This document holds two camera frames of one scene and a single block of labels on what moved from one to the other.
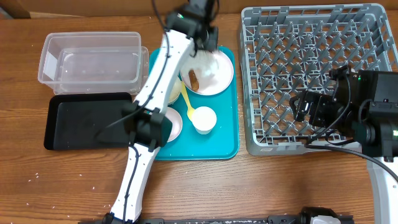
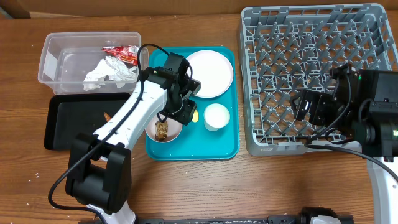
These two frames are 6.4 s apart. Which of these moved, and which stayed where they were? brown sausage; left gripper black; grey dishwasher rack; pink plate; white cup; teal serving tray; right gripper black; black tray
Moved: left gripper black; brown sausage; white cup
Stayed: teal serving tray; right gripper black; black tray; grey dishwasher rack; pink plate
